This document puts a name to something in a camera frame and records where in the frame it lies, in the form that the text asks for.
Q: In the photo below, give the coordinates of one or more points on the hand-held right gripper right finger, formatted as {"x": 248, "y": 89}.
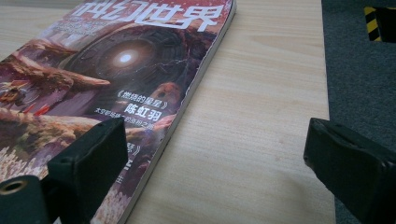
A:
{"x": 358, "y": 165}

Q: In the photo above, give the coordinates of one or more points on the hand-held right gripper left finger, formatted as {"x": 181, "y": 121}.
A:
{"x": 87, "y": 161}

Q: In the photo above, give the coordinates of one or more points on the illustrated science fiction magazine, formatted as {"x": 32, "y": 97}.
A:
{"x": 124, "y": 77}

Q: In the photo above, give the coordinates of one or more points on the black stand base striped tape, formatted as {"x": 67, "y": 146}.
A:
{"x": 383, "y": 25}

